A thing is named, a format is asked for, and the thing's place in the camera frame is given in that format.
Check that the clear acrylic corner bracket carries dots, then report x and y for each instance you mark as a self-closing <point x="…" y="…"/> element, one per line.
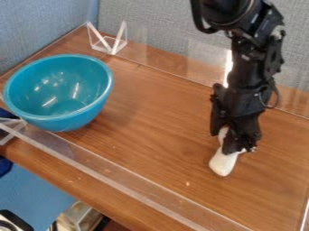
<point x="105" y="43"/>

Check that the grey metal table leg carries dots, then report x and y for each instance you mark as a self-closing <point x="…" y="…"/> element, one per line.
<point x="80" y="218"/>

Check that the clear acrylic back barrier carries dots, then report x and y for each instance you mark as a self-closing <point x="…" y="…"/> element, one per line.
<point x="205" y="63"/>

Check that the blue plastic bowl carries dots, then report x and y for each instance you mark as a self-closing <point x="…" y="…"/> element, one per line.
<point x="58" y="93"/>

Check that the brown and white toy mushroom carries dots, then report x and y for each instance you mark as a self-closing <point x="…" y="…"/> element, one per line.
<point x="223" y="162"/>

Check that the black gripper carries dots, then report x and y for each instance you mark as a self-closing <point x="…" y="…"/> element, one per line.
<point x="239" y="102"/>

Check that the black and white floor object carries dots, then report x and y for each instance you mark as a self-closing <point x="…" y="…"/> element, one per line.
<point x="13" y="223"/>

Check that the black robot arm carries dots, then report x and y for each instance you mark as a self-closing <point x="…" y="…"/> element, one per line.
<point x="254" y="24"/>

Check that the clear acrylic barrier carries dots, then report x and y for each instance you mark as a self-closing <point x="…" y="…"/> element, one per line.
<point x="193" y="215"/>
<point x="205" y="63"/>

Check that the clear acrylic front barrier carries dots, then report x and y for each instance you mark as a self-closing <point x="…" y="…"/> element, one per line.
<point x="193" y="215"/>

